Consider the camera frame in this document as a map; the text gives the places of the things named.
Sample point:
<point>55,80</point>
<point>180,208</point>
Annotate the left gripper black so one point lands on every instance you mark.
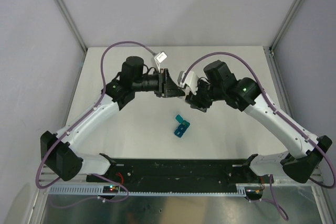
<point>167,88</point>

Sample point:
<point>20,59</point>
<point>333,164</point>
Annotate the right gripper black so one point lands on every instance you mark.
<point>203,105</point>

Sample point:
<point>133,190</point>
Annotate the teal weekly pill organizer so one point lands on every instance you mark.
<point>180,129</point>

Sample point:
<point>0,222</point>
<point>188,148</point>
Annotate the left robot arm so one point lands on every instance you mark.
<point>60,150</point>

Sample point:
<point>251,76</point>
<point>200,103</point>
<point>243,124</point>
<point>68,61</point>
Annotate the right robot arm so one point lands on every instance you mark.
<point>302,156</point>

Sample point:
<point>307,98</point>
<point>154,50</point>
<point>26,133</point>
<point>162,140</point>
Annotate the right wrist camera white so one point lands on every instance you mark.
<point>188,82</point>

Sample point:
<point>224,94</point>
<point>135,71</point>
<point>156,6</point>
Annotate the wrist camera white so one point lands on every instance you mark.
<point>188,82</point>
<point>157,59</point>

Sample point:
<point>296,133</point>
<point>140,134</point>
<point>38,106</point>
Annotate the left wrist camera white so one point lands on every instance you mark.
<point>157,59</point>

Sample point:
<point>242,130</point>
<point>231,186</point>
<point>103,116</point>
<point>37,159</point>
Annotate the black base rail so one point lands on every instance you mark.
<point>179,175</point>

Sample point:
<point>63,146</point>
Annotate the left aluminium frame post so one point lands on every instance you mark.
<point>62,7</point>

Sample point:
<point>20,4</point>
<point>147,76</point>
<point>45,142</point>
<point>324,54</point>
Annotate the aluminium frame post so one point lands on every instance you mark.
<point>62,7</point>
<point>290,16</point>

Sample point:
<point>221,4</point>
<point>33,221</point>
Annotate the right aluminium frame post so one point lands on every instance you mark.
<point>290,16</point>

